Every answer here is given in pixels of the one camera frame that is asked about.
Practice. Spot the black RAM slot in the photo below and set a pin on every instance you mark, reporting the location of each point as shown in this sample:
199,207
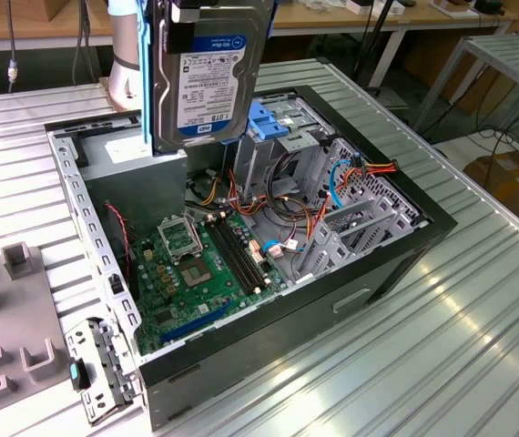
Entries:
227,256
240,254
233,255
246,252

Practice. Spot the hard disk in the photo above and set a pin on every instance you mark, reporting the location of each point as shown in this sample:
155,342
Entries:
214,91

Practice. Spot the black PC case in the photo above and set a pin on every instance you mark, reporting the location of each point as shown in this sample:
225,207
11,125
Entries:
287,328

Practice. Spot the black tripod stand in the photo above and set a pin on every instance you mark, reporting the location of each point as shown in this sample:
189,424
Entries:
369,50

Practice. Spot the small black device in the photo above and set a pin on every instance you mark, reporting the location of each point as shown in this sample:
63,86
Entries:
489,5

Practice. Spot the grey metal disk bay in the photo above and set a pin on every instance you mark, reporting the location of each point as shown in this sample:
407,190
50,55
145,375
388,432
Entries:
332,241

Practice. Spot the blue expansion slot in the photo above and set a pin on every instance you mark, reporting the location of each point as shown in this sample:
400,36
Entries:
196,324

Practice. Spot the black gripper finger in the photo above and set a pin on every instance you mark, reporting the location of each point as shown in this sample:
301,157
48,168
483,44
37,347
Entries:
181,38

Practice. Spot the grey parts rack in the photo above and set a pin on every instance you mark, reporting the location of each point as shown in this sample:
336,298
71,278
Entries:
13,309

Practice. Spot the grey optical drive cage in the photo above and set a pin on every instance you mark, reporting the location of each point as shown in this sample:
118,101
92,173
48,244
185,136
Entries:
248,168

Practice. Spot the green motherboard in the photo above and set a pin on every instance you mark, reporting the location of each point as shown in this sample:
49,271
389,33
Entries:
182,314

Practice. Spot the wooden desk with white frame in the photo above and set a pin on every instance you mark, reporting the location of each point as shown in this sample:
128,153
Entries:
296,20

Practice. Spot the brown square base plate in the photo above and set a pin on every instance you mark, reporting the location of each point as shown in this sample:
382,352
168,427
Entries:
103,86

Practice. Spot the metal expansion bracket retainer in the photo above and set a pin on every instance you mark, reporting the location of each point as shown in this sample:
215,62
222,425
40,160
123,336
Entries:
82,339

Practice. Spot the metal slat rack table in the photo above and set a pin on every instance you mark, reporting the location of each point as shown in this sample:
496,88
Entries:
505,54

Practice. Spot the CPU socket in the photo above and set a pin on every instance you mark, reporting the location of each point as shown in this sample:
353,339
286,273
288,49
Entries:
196,274

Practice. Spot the small white box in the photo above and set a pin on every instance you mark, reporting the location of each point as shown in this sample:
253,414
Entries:
359,7

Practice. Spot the blue plastic drive latch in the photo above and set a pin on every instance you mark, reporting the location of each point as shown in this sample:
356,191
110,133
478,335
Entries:
271,125

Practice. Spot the grey power supply unit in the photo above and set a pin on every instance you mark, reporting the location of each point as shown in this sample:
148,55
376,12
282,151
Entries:
132,191

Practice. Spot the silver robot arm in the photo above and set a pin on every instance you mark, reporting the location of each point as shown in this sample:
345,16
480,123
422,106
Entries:
123,77

